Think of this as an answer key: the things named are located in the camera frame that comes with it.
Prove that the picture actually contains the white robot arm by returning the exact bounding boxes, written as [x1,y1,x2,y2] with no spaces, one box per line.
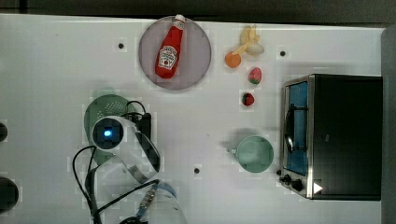
[86,116,188,224]

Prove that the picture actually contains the peeled toy banana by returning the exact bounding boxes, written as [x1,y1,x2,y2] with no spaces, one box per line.
[233,25,264,56]

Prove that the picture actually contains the green cup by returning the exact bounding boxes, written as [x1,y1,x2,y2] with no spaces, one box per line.
[226,135,274,174]

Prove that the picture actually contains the red toy strawberry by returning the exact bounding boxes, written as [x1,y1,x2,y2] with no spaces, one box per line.
[242,92,255,106]

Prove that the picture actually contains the green plastic strainer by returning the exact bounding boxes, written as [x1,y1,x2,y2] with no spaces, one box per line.
[84,94,137,165]

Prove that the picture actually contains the large black cylinder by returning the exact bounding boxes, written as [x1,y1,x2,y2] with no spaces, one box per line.
[0,177,19,213]

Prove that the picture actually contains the toy orange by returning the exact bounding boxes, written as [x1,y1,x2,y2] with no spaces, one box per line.
[225,51,242,68]

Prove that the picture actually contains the purple round plate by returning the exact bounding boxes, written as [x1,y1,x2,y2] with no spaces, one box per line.
[138,16,211,91]

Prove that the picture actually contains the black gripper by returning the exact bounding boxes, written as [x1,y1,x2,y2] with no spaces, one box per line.
[134,113,151,142]

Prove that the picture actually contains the red ketchup bottle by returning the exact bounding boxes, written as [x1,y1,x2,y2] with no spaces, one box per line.
[155,14,186,79]

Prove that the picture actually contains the pink toy strawberry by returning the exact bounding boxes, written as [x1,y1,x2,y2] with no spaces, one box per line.
[247,67,262,85]

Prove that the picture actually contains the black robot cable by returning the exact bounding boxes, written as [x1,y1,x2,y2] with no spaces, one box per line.
[72,100,161,224]

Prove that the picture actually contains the black toaster oven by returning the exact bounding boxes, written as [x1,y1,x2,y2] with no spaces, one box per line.
[276,74,383,201]

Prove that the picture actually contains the small black cylinder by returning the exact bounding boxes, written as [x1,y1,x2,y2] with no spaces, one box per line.
[0,123,7,142]

